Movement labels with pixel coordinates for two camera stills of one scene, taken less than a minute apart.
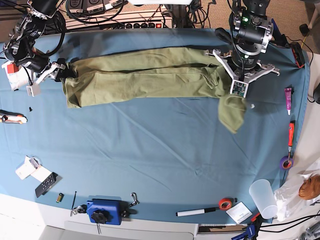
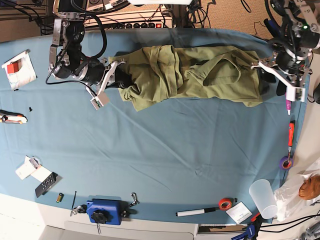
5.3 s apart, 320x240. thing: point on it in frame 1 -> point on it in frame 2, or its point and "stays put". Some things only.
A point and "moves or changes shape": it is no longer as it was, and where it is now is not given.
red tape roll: [225, 204] stays put
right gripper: [249, 77] -> [290, 66]
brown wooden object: [310, 188] stays put
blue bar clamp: [252, 230] stays put
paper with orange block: [17, 76] stays put
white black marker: [195, 211] stays put
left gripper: [52, 71] -> [101, 98]
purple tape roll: [286, 158] stays put
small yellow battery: [60, 197] stays put
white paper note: [239, 212] stays put
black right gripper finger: [62, 74] -> [123, 78]
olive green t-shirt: [155, 74] moves or changes shape
